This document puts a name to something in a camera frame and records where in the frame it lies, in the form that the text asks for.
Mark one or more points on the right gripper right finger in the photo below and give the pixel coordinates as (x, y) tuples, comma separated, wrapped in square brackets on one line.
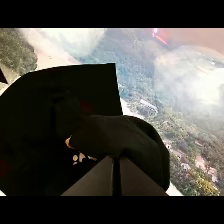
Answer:
[(136, 182)]

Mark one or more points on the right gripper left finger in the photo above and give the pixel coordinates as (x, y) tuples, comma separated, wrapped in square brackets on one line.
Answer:
[(96, 181)]

